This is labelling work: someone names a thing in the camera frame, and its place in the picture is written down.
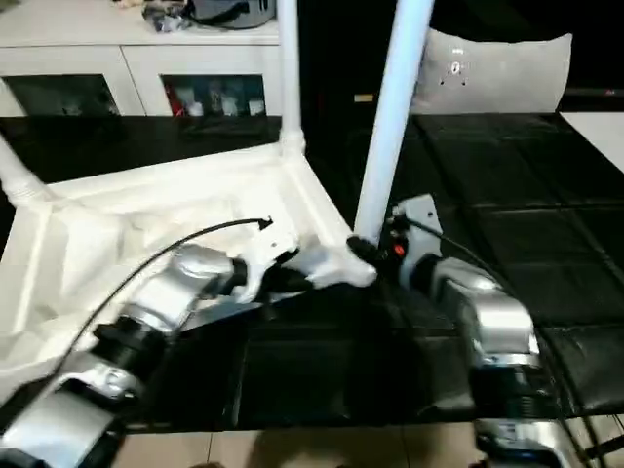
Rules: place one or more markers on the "white plastic table leg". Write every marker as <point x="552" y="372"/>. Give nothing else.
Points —
<point x="390" y="122"/>
<point x="19" y="175"/>
<point x="290" y="73"/>

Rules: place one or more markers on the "white plastic table top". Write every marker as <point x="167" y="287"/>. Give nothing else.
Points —
<point x="122" y="205"/>

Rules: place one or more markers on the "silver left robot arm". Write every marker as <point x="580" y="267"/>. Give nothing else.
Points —
<point x="185" y="287"/>

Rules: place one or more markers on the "black work mat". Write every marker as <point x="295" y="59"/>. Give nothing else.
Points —
<point x="512" y="170"/>

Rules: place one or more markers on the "black cabinet with yellow label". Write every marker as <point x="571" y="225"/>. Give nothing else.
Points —
<point x="336" y="58"/>

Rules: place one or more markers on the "white flat board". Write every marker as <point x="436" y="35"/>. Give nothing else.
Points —
<point x="599" y="136"/>

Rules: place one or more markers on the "grey helmet on cabinet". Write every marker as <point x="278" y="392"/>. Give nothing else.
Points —
<point x="234" y="12"/>

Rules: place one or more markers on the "dark clutter on cabinet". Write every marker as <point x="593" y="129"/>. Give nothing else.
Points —
<point x="166" y="19"/>

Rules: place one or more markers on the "white glass-door cabinet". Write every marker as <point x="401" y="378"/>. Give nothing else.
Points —
<point x="97" y="53"/>

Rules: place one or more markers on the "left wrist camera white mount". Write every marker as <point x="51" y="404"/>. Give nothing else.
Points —
<point x="270" y="248"/>

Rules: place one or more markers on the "black table frame leg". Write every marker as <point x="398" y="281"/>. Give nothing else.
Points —
<point x="609" y="447"/>

